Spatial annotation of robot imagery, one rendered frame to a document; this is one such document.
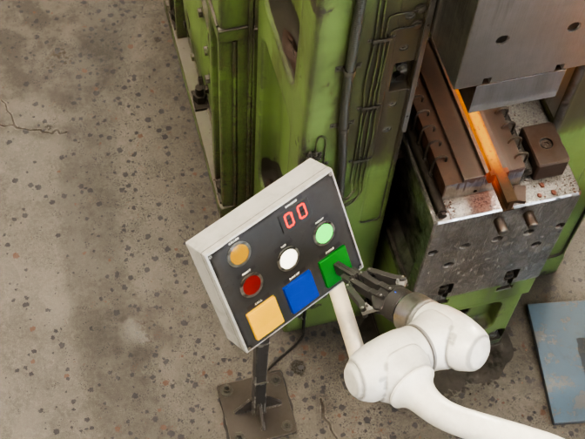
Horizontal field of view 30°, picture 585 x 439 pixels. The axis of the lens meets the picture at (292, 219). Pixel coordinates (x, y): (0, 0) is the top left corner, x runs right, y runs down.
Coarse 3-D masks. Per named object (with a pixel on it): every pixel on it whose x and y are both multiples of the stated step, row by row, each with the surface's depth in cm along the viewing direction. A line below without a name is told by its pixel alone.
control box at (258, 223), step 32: (288, 192) 228; (320, 192) 231; (224, 224) 226; (256, 224) 224; (288, 224) 229; (320, 224) 234; (192, 256) 226; (224, 256) 222; (256, 256) 227; (320, 256) 238; (352, 256) 243; (224, 288) 225; (320, 288) 241; (224, 320) 234; (288, 320) 238
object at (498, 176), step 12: (468, 120) 264; (480, 120) 263; (480, 132) 261; (480, 144) 260; (492, 144) 259; (492, 156) 258; (492, 168) 256; (504, 168) 255; (492, 180) 256; (504, 180) 253; (504, 192) 251; (504, 204) 254
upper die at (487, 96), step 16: (512, 80) 224; (528, 80) 226; (544, 80) 228; (560, 80) 229; (464, 96) 231; (480, 96) 226; (496, 96) 228; (512, 96) 230; (528, 96) 231; (544, 96) 233
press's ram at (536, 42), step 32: (448, 0) 214; (480, 0) 199; (512, 0) 201; (544, 0) 204; (576, 0) 206; (448, 32) 218; (480, 32) 207; (512, 32) 210; (544, 32) 213; (576, 32) 216; (448, 64) 222; (480, 64) 216; (512, 64) 219; (544, 64) 223; (576, 64) 226
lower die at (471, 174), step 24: (432, 48) 275; (432, 72) 272; (432, 96) 268; (456, 96) 267; (432, 120) 265; (456, 120) 264; (504, 120) 265; (432, 144) 262; (456, 144) 261; (504, 144) 261; (456, 168) 259; (480, 168) 258; (456, 192) 260
